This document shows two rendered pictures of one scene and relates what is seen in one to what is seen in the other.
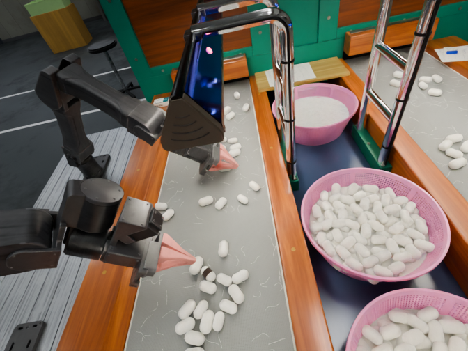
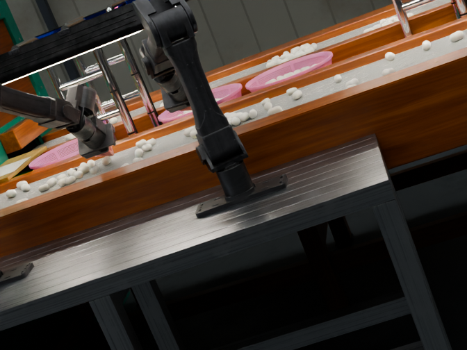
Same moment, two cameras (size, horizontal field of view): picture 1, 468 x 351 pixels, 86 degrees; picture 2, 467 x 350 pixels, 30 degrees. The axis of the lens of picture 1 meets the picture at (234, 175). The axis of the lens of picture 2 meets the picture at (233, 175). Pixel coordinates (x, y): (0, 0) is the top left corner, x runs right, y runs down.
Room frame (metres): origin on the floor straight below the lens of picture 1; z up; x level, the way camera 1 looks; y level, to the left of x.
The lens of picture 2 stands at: (-0.01, 2.29, 1.16)
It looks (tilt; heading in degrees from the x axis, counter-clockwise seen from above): 14 degrees down; 276
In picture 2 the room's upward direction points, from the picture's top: 22 degrees counter-clockwise
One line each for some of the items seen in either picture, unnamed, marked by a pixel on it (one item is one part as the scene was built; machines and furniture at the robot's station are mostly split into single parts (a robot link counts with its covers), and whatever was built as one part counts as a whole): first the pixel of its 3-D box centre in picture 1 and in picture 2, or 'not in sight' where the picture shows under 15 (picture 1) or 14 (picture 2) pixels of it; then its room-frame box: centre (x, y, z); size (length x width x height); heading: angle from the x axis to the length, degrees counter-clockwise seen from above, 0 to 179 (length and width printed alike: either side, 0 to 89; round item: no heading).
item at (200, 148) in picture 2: not in sight; (221, 152); (0.18, 0.54, 0.77); 0.09 x 0.06 x 0.06; 16
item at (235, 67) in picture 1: (209, 72); not in sight; (1.01, -0.02, 0.83); 0.30 x 0.06 x 0.07; 81
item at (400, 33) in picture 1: (388, 35); (26, 130); (0.91, -0.69, 0.83); 0.30 x 0.06 x 0.07; 81
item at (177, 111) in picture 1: (200, 37); (44, 52); (0.57, -0.01, 1.08); 0.62 x 0.08 x 0.07; 171
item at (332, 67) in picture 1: (299, 74); (7, 169); (0.91, -0.34, 0.77); 0.33 x 0.15 x 0.01; 81
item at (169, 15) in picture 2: not in sight; (195, 86); (0.18, 0.53, 0.92); 0.07 x 0.06 x 0.33; 16
